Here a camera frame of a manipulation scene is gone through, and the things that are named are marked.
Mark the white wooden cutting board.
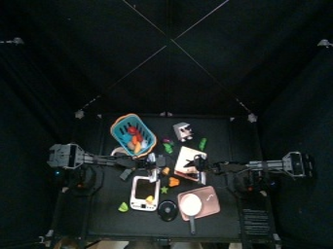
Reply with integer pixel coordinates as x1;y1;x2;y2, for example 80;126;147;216
172;146;209;183

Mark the orange toy carrot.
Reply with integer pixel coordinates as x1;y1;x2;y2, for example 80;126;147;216
130;133;144;146

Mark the white toy bowl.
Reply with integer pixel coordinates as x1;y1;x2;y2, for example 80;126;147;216
110;146;129;157

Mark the grey toy toaster box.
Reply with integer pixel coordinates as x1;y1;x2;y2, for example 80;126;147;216
171;122;195;143

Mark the black round lid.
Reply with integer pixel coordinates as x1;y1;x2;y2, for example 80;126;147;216
156;199;179;223

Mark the blue basket with orange rim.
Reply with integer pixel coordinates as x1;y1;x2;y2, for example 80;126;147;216
109;113;157;160

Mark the white toy frying pan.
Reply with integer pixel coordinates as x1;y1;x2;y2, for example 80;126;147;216
179;193;204;235

